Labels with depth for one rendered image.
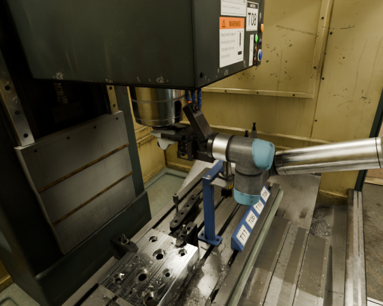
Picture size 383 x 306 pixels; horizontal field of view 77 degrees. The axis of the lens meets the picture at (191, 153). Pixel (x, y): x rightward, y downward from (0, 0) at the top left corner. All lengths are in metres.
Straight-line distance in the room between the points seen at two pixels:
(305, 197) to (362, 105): 0.60
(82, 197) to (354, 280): 1.18
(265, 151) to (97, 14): 0.50
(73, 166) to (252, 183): 0.74
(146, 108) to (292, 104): 1.13
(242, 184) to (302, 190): 1.07
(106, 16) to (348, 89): 1.29
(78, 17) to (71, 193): 0.70
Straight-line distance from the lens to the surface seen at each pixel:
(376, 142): 0.71
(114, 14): 0.63
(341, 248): 1.58
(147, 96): 0.67
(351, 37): 1.57
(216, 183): 0.93
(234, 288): 1.04
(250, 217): 1.20
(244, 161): 0.63
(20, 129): 0.99
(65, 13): 0.76
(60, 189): 1.11
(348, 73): 1.59
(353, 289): 1.25
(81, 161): 1.12
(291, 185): 1.73
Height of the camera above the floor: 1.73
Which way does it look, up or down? 26 degrees down
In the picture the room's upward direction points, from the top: 4 degrees counter-clockwise
